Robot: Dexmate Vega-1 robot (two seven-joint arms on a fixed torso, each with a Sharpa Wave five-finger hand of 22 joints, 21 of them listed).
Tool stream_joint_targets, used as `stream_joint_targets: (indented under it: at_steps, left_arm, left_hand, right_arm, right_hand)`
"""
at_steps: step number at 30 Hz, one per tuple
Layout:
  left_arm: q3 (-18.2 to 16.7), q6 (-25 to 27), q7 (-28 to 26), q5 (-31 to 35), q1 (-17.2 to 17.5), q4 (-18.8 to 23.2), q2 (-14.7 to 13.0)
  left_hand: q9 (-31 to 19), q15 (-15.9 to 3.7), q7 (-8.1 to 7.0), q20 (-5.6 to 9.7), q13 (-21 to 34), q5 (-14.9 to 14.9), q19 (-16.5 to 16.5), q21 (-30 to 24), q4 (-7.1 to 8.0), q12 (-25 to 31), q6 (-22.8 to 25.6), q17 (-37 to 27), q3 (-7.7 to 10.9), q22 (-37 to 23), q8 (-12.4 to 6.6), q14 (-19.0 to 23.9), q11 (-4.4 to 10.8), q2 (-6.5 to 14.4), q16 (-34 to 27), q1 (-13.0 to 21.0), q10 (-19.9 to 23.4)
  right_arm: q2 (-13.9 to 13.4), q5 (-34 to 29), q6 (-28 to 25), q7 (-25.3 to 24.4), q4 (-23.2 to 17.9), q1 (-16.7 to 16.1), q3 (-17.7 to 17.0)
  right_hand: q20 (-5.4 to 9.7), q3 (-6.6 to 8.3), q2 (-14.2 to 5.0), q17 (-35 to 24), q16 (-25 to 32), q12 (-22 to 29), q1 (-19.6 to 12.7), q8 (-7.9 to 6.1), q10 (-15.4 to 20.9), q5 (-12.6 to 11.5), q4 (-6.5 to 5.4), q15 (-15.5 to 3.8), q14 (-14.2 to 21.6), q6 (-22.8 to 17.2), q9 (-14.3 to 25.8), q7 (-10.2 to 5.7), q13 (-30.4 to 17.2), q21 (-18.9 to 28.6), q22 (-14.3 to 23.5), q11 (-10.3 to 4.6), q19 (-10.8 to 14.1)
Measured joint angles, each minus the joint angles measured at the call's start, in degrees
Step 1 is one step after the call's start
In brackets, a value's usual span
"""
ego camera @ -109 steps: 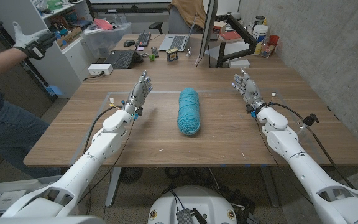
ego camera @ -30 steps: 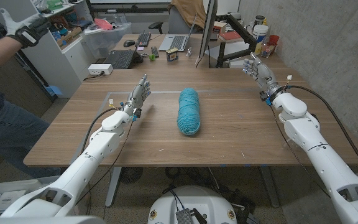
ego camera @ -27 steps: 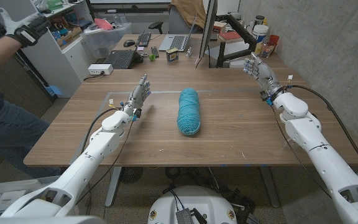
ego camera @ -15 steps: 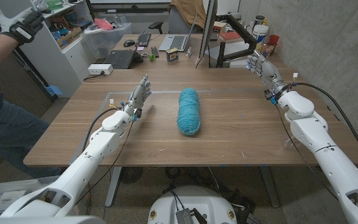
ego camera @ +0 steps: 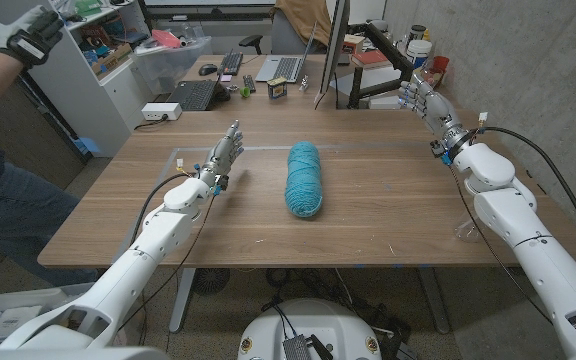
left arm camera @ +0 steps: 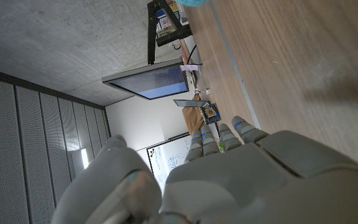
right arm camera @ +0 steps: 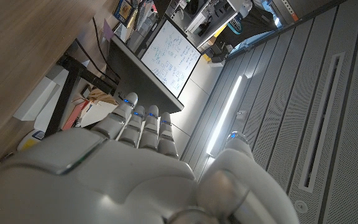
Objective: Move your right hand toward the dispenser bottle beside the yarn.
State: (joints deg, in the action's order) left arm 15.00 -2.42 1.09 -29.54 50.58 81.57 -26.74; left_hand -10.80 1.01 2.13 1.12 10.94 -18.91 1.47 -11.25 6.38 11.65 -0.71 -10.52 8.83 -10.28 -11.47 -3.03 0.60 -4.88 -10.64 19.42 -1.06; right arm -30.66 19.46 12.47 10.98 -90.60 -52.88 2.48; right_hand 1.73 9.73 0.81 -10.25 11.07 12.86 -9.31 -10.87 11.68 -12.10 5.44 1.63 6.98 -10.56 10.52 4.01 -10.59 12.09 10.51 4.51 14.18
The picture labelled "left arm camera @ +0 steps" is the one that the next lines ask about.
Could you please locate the flat computer monitor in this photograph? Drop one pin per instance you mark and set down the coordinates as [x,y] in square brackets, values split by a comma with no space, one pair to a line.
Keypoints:
[154,82]

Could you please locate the white paper tag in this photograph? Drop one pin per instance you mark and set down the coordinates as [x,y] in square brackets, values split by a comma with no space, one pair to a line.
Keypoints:
[189,67]

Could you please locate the teal yarn skein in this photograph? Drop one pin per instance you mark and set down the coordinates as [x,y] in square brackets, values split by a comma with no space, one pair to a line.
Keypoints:
[191,2]

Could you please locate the silver laptop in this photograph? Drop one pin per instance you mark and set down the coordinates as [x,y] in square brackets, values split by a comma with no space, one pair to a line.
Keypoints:
[190,103]

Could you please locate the small blue yellow box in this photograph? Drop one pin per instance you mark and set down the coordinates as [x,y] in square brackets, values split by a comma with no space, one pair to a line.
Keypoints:
[210,113]

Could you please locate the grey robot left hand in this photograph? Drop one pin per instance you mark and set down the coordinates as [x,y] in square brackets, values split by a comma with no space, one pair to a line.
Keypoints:
[244,186]

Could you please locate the flat white box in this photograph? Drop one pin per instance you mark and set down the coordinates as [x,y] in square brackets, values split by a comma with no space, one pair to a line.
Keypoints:
[183,14]

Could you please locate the small green object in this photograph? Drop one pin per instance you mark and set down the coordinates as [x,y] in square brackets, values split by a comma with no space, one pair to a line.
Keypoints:
[221,146]

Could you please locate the whiteboard with black frame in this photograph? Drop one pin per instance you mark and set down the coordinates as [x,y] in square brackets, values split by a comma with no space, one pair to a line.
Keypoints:
[172,158]

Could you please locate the wall light fixture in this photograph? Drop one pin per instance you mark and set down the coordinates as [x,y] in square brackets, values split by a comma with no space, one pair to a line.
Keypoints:
[84,158]

